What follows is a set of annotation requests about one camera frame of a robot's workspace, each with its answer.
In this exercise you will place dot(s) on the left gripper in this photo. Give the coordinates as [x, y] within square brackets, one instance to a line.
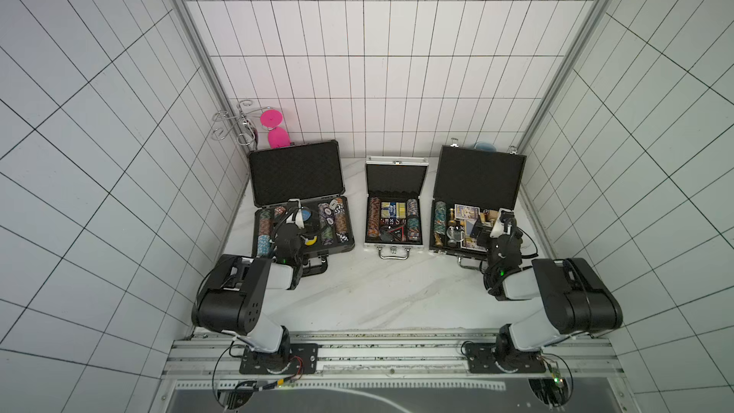
[289, 232]

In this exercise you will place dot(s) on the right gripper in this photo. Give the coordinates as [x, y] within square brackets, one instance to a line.
[504, 235]

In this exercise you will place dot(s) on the silver poker case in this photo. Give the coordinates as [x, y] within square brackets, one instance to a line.
[394, 215]

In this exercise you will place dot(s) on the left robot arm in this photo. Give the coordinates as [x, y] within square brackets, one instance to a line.
[231, 298]

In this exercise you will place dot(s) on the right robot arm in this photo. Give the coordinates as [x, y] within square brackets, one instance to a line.
[573, 299]

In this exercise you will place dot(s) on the left black poker case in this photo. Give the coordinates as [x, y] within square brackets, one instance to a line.
[308, 176]

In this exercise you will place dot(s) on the black poker case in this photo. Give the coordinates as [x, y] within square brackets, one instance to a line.
[470, 188]
[308, 176]

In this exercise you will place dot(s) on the right black poker case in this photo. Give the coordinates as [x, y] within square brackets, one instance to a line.
[470, 188]

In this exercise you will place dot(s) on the pink hourglass object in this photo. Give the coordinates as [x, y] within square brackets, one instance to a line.
[277, 136]

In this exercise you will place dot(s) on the blue round object behind case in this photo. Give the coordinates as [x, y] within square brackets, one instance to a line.
[483, 146]

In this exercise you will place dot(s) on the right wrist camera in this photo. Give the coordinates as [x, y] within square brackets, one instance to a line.
[503, 224]

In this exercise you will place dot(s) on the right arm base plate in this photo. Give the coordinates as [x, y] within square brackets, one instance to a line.
[485, 359]

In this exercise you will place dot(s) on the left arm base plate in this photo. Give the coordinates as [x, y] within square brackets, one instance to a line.
[290, 360]

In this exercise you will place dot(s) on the chrome wire wall rack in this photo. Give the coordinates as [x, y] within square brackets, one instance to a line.
[236, 122]

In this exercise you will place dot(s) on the aluminium mounting rail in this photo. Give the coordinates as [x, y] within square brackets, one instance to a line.
[392, 355]

